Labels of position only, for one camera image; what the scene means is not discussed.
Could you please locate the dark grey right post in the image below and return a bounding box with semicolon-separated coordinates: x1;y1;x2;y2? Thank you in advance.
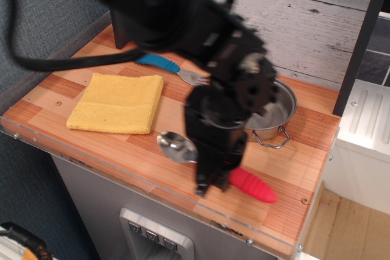
333;0;384;116

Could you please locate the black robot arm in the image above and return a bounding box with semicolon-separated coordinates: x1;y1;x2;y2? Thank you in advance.
101;0;277;196

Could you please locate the black braided cable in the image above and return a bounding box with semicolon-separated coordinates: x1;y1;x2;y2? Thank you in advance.
0;0;147;72

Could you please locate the dark grey post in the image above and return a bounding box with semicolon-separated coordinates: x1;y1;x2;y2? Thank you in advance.
333;0;384;116
110;9;134;49

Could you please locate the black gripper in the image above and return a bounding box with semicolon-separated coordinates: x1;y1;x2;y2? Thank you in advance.
185;86;247;197

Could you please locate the white toy sink unit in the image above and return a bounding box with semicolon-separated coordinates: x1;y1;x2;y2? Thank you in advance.
316;12;390;216

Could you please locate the silver ice dispenser panel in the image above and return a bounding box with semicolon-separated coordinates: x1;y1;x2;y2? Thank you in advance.
119;208;195;259

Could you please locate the stainless steel pot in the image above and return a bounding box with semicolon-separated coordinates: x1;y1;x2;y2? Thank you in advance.
245;79;298;149

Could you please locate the red handled metal spoon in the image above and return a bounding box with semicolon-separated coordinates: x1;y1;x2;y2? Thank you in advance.
157;132;278;203

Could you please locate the grey toy fridge cabinet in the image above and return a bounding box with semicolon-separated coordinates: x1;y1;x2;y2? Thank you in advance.
53;156;275;259

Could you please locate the dark grey left post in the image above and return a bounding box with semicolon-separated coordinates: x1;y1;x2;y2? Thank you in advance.
110;9;134;49

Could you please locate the yellow folded cloth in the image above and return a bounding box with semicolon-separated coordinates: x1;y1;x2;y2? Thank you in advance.
66;73;164;135

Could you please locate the clear acrylic edge guard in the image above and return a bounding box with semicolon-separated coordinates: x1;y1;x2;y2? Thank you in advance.
1;110;308;259

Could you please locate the orange object bottom left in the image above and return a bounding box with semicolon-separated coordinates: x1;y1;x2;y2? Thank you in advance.
21;248;38;260

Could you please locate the blue handled metal fork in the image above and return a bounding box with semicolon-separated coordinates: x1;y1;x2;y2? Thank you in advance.
135;54;210;86

